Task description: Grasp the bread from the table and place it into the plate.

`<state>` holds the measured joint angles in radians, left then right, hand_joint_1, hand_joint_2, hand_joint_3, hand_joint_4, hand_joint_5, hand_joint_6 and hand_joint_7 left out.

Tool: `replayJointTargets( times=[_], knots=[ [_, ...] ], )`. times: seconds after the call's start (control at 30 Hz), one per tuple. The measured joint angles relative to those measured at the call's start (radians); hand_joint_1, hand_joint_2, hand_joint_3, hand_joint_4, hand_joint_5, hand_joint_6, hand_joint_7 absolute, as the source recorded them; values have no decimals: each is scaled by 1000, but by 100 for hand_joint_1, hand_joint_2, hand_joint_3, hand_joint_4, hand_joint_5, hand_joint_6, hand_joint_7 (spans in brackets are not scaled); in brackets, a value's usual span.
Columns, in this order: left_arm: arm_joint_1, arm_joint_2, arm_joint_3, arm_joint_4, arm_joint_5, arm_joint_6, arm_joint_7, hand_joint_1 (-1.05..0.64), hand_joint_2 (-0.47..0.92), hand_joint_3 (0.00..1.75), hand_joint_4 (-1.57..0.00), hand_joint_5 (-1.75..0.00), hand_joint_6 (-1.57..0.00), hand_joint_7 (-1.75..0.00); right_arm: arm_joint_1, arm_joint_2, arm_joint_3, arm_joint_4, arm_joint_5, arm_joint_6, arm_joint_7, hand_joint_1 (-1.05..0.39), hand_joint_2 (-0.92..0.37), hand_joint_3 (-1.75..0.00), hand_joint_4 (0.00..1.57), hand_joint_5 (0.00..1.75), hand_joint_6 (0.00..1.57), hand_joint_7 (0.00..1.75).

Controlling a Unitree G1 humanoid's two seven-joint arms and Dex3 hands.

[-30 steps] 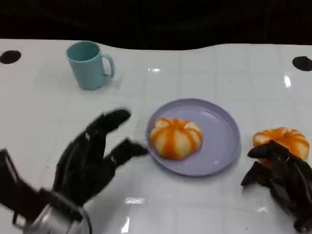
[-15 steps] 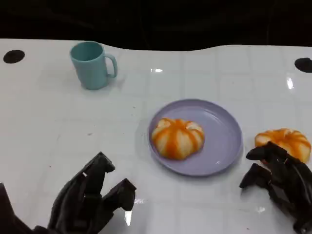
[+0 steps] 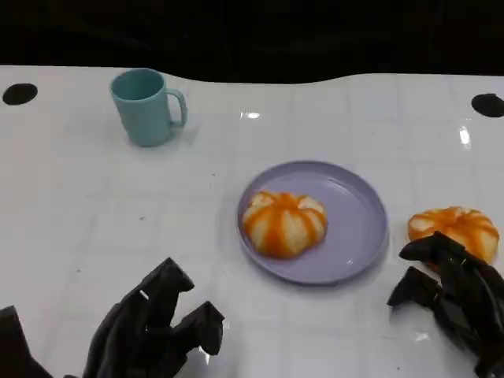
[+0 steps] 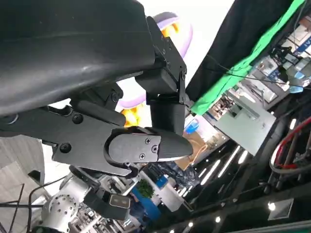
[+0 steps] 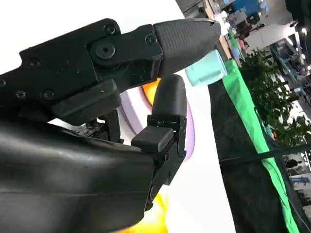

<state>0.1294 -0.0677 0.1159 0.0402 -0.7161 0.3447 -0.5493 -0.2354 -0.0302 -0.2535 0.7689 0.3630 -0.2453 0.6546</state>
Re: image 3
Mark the pale green mug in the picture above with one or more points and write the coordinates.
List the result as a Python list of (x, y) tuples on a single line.
[(143, 118)]

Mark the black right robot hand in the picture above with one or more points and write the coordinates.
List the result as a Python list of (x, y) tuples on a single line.
[(468, 303)]

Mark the lilac plate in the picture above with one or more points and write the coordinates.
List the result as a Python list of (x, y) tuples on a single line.
[(354, 220)]

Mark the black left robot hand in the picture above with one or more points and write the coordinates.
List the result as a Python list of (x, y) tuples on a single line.
[(130, 338)]

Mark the orange white toy bread roll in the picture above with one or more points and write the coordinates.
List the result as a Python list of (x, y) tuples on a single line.
[(283, 226), (464, 226)]

